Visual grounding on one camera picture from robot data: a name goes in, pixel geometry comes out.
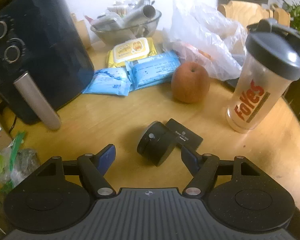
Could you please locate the black rectangular case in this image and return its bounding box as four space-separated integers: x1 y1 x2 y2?
165 118 203 150

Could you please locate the black cylinder case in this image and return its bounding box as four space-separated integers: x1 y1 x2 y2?
136 121 177 166

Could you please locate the clear plastic bag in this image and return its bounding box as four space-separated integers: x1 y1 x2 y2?
0 131 40 187

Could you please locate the orange-brown apple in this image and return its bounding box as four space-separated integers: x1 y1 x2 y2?
171 61 210 103

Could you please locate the blue wipes pack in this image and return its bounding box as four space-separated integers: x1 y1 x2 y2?
82 68 132 96
125 51 180 91

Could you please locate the black air fryer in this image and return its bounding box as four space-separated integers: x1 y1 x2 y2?
0 0 94 130

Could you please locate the white plastic bag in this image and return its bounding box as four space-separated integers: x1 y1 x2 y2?
162 5 247 81

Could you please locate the yellow wipes pack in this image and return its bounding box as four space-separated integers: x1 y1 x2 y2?
106 37 158 68

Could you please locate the shaker bottle grey lid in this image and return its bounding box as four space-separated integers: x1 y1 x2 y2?
226 18 300 133

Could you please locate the glass bowl with clutter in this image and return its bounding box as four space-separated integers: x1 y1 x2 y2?
85 0 162 46

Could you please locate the wooden chair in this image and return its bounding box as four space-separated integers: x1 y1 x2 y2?
217 1 290 27

